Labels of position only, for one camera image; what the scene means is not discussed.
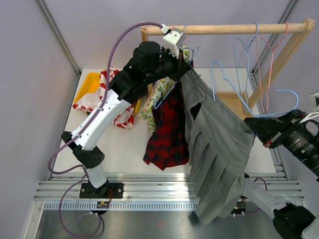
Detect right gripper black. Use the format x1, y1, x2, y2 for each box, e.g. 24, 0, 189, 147
245, 108, 319, 174

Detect wooden clothes rack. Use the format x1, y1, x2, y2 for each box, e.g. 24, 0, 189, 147
140, 17, 315, 118

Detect yellow plastic tray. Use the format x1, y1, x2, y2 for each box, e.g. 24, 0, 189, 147
72, 67, 141, 121

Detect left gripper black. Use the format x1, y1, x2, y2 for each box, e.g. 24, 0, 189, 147
144, 45, 190, 84

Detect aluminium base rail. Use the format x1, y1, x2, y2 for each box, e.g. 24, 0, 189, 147
24, 159, 319, 239

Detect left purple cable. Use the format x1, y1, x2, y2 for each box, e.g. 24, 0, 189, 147
47, 21, 165, 238

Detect red plaid skirt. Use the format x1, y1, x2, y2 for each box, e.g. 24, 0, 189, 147
143, 82, 189, 170

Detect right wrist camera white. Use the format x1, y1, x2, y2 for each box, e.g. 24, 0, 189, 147
300, 92, 319, 123

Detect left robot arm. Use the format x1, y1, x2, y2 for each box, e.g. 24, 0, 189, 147
61, 41, 190, 198

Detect grey pleated skirt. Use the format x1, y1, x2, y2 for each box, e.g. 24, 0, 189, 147
181, 69, 255, 224

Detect blue wire hanger floral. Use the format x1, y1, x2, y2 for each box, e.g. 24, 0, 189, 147
232, 23, 259, 104

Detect lemon print skirt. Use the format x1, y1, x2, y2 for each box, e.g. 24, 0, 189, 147
139, 44, 195, 134

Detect pink wire hanger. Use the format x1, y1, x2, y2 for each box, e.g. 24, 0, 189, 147
256, 21, 290, 114
141, 25, 177, 113

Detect blue wire hanger plaid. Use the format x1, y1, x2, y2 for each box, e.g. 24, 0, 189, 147
154, 24, 199, 110

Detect blue wire hanger grey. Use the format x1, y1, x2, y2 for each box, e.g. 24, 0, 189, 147
209, 60, 299, 119

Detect red floral white skirt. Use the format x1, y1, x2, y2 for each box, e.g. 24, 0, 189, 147
72, 67, 135, 129

